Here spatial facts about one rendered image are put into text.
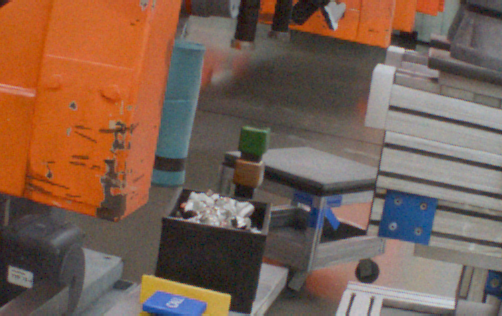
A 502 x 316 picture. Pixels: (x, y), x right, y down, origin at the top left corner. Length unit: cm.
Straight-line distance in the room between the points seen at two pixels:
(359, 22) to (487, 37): 397
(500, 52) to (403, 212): 32
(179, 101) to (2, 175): 49
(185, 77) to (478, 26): 56
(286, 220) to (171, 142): 154
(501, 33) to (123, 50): 61
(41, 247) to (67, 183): 28
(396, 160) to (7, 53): 64
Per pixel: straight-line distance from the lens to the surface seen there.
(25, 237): 197
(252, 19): 204
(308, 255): 320
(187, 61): 210
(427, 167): 188
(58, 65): 168
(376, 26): 580
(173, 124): 212
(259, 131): 181
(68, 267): 200
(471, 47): 188
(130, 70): 164
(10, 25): 174
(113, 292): 258
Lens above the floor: 95
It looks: 11 degrees down
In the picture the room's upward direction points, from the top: 10 degrees clockwise
